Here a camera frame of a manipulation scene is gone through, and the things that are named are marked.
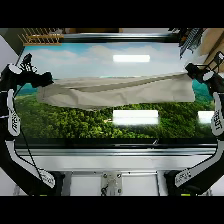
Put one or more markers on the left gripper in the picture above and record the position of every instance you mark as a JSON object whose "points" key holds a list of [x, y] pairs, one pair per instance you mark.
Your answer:
{"points": [[43, 80]]}

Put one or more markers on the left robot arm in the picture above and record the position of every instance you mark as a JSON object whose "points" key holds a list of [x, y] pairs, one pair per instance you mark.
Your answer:
{"points": [[10, 160]]}

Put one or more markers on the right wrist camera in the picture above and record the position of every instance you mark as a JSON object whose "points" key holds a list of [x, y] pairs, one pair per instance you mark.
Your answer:
{"points": [[218, 60]]}

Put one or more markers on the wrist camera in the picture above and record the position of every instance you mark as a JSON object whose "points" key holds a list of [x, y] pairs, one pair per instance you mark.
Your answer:
{"points": [[218, 60], [28, 63]]}

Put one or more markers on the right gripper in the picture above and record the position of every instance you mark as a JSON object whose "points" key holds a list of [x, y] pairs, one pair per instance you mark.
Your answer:
{"points": [[193, 71]]}

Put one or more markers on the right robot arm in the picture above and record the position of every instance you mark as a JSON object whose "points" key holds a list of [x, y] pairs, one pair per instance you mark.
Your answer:
{"points": [[200, 176]]}

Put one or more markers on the wooden hanger rack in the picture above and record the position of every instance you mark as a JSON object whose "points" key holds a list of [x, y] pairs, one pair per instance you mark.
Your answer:
{"points": [[41, 38]]}

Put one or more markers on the beige trousers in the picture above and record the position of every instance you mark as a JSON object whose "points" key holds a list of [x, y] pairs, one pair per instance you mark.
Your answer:
{"points": [[116, 93]]}

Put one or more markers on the silver frame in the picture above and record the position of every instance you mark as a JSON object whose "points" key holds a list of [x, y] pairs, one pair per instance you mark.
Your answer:
{"points": [[100, 163]]}

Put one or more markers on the bunch of black hangers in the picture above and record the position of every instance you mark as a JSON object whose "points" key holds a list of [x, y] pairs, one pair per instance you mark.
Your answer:
{"points": [[190, 40]]}

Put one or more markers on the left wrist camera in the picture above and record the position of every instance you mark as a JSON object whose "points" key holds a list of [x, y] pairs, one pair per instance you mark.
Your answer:
{"points": [[28, 63]]}

